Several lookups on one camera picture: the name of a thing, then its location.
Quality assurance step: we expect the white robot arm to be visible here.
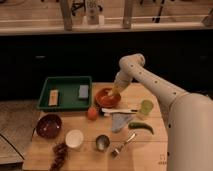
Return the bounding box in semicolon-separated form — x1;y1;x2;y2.
114;53;213;171

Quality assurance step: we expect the blue grey cloth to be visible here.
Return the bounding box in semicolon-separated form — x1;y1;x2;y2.
111;113;133;133

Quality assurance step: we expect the brown dried food bunch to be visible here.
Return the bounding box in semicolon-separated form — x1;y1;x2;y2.
49;143;68;171

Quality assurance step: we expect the white cup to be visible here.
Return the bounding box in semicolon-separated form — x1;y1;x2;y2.
65;129;84;149

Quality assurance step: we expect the white knife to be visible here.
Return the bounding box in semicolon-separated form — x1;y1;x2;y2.
101;108;138;114

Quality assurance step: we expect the green plastic tray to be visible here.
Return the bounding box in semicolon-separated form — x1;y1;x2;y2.
38;76;92;112

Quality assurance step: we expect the red tomato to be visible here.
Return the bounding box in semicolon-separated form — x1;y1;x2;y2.
86;107;99;121

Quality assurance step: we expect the small metal cup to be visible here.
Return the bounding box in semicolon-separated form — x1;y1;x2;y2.
96;135;110;152

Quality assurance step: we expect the red bowl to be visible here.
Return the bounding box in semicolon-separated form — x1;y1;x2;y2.
95;88;121;108

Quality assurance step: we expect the grey sponge in tray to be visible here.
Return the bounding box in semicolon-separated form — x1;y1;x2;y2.
79;85;89;99

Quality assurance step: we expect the light green cup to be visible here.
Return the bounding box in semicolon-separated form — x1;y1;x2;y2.
140;100;154;116

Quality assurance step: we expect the wooden block in tray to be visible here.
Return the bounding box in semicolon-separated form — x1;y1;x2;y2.
48;90;59;106

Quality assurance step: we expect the dark maroon bowl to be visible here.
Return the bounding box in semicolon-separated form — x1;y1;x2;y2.
36;114;62;139

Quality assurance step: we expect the yellow banana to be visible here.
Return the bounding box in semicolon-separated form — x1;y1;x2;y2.
106;90;115;98

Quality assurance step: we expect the green chili pepper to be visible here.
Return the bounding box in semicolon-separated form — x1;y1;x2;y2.
128;122;154;135

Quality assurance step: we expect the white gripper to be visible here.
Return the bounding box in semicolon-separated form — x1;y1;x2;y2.
112;71;132;96

